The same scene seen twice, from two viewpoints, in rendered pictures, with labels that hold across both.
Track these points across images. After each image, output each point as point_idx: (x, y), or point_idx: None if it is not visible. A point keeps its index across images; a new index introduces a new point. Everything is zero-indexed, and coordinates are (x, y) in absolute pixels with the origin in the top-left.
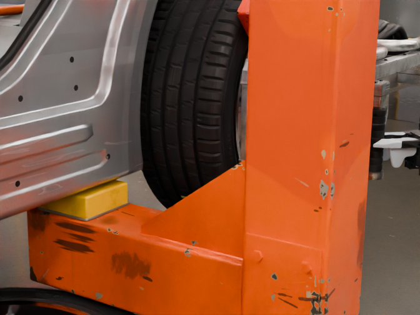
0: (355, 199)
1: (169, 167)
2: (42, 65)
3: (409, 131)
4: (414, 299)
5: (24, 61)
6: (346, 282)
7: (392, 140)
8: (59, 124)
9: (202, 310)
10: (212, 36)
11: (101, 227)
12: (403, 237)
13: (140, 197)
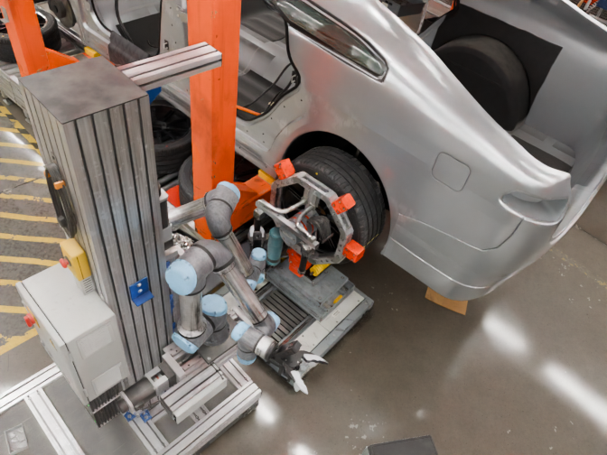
0: None
1: None
2: (254, 128)
3: (264, 238)
4: (400, 399)
5: (252, 124)
6: (203, 223)
7: (251, 228)
8: (251, 144)
9: None
10: None
11: (252, 178)
12: (506, 438)
13: (552, 294)
